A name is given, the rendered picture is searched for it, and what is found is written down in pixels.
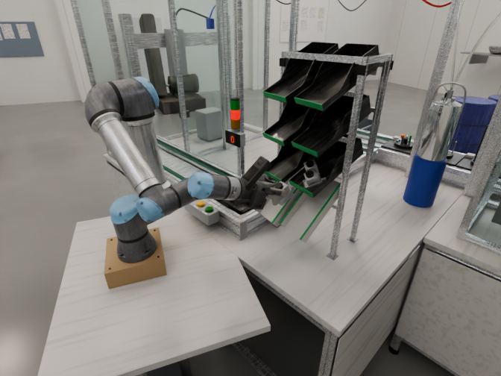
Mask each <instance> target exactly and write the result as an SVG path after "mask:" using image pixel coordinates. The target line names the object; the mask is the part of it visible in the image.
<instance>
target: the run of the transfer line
mask: <svg viewBox="0 0 501 376"><path fill-rule="evenodd" d="M369 136H370V131H365V130H362V129H358V128H357V132H356V137H357V138H359V139H362V146H364V147H366V148H367V147H368V140H369ZM391 140H393V137H390V136H387V135H383V134H377V136H376V142H375V146H374V154H373V159H372V163H375V162H379V163H384V164H386V165H389V166H393V167H397V168H399V169H404V170H406V169H407V166H408V163H409V158H410V154H405V153H402V152H398V151H394V150H391V149H387V148H383V147H381V145H383V144H385V143H387V142H389V141H391ZM372 163H371V164H372ZM470 173H471V171H470V170H466V169H462V168H459V167H455V166H451V165H446V167H445V170H444V173H443V176H442V179H441V181H443V182H446V183H449V184H453V185H456V186H459V187H464V188H465V186H466V183H467V180H468V178H469V176H470Z"/></svg>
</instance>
